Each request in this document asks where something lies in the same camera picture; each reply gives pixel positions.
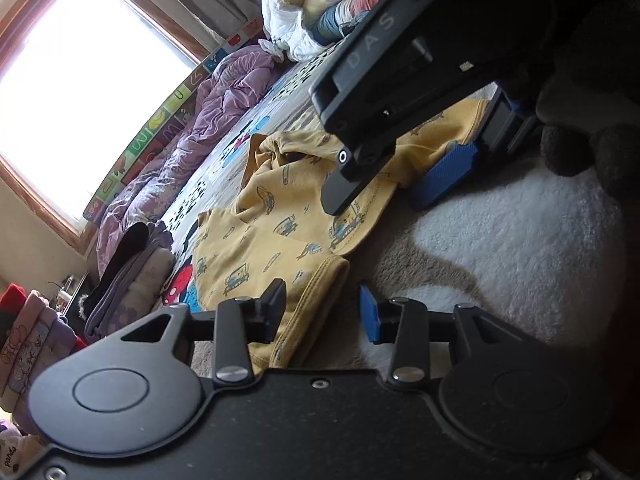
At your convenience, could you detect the black folded garment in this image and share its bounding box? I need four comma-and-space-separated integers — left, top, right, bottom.
117, 222, 151, 266

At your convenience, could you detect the grey purple folded garment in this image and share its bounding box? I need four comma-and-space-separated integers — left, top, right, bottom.
82, 242, 173, 343

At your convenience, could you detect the dark cabinet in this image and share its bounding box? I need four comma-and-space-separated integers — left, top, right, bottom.
50, 272, 96, 321

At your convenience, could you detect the stack of folded clothes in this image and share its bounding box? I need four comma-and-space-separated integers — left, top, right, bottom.
0, 282, 88, 480

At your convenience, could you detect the white padded jacket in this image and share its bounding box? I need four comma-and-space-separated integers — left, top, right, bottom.
261, 0, 331, 61

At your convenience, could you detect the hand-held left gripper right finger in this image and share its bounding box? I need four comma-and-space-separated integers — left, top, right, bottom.
359, 284, 531, 392

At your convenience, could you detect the person's right hand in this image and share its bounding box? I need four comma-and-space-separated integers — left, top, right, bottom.
537, 0, 640, 203

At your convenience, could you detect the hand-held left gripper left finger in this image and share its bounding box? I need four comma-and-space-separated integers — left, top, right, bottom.
120, 279, 287, 388

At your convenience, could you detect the cartoon printed fluffy blanket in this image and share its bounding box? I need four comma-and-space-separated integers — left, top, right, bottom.
155, 42, 640, 381

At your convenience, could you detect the purple quilt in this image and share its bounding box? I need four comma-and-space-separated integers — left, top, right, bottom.
95, 44, 283, 281

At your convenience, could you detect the yellow printed shirt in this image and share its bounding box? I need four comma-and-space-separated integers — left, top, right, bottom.
191, 97, 493, 376

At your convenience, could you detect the colourful alphabet panel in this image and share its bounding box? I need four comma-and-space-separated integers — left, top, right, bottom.
82, 17, 263, 221

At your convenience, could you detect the cream floral folded quilt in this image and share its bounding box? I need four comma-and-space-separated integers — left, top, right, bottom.
107, 250, 176, 331

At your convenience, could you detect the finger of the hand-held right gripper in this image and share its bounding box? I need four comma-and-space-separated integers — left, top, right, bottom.
409, 85, 541, 212
321, 139, 399, 217

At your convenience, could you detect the wooden framed window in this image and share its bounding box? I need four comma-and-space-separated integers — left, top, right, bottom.
0, 0, 221, 256

